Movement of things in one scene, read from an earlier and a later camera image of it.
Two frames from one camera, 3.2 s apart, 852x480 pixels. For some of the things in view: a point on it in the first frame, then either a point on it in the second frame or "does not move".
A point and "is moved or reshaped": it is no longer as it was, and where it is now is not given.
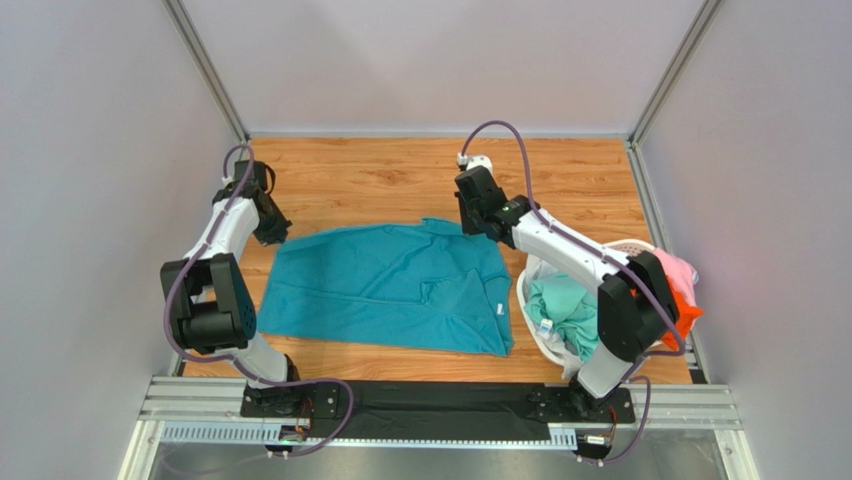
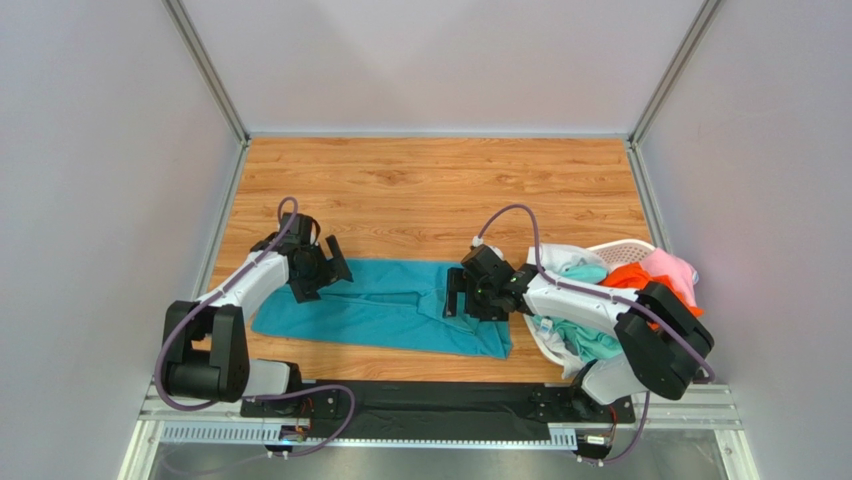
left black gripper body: [274, 226] to [317, 266]
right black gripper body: [474, 217] to [460, 292]
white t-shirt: [558, 347] does not move
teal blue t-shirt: [431, 280] is moved or reshaped
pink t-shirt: [681, 275] does not move
